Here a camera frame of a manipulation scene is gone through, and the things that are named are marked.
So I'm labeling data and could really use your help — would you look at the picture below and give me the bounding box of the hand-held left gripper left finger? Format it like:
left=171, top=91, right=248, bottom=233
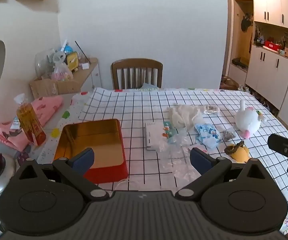
left=10, top=148, right=109, bottom=200

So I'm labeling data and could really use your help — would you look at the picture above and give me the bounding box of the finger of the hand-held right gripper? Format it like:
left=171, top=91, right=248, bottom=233
left=268, top=133, right=288, bottom=158

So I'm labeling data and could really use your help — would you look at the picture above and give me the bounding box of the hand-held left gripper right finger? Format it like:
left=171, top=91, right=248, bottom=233
left=175, top=147, right=275, bottom=200

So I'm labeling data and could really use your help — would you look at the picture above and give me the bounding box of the red tin box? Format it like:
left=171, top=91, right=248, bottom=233
left=53, top=119, right=129, bottom=184

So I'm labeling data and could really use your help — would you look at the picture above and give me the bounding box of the clear plastic bag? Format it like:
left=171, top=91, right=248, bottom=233
left=159, top=130, right=204, bottom=188

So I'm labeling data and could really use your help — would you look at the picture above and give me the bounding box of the brown hair scrunchie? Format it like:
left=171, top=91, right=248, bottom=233
left=224, top=140, right=244, bottom=154

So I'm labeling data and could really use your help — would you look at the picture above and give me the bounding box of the tea bag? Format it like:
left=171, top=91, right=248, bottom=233
left=223, top=129, right=236, bottom=140

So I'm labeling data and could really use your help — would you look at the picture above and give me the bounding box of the yellow plush toy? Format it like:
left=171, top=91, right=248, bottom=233
left=230, top=145, right=250, bottom=162

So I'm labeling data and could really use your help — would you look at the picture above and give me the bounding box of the white mesh bag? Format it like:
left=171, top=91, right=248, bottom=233
left=168, top=104, right=204, bottom=130

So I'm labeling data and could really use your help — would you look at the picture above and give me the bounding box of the small clear packet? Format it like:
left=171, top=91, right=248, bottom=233
left=204, top=105, right=220, bottom=115

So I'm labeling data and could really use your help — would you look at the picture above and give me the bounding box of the white plush toy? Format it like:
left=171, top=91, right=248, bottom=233
left=234, top=99, right=268, bottom=139

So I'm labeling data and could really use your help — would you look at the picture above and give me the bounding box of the white illustrated box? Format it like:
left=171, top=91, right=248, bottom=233
left=144, top=121, right=177, bottom=151

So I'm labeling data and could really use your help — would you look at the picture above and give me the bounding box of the amber tea bottle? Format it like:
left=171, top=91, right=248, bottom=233
left=14, top=93, right=47, bottom=146

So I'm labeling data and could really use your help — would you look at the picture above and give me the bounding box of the pink folded cloth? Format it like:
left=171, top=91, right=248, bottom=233
left=0, top=96, right=64, bottom=152

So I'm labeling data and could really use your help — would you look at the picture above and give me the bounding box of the wooden side cabinet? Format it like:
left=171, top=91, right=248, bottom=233
left=59, top=57, right=102, bottom=95

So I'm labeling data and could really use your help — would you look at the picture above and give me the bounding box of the cardboard box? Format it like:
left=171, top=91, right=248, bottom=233
left=30, top=77, right=81, bottom=99

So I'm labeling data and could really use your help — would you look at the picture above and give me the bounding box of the plastic bag of candy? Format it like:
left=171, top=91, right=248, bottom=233
left=51, top=52, right=74, bottom=82

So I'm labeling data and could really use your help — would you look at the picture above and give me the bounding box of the light blue cloth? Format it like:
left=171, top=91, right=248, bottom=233
left=140, top=82, right=159, bottom=90

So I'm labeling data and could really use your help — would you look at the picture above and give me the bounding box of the red storage box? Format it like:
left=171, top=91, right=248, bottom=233
left=264, top=40, right=283, bottom=50

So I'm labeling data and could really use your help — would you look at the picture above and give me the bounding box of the yellow tissue box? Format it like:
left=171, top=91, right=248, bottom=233
left=65, top=51, right=79, bottom=72

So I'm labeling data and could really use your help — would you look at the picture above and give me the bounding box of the glass vase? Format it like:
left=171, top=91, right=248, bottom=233
left=35, top=48, right=59, bottom=79

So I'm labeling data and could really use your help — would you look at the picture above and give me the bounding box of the black stick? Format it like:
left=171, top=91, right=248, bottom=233
left=75, top=41, right=91, bottom=64

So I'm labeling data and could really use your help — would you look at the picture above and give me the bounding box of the wooden chair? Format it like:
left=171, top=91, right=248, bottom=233
left=111, top=58, right=163, bottom=90

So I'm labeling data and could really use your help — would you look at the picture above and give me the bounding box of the dark hanging bag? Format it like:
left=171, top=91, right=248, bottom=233
left=241, top=12, right=254, bottom=33

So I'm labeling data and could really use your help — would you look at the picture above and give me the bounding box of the white wall cupboard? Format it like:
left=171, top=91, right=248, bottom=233
left=227, top=0, right=288, bottom=128

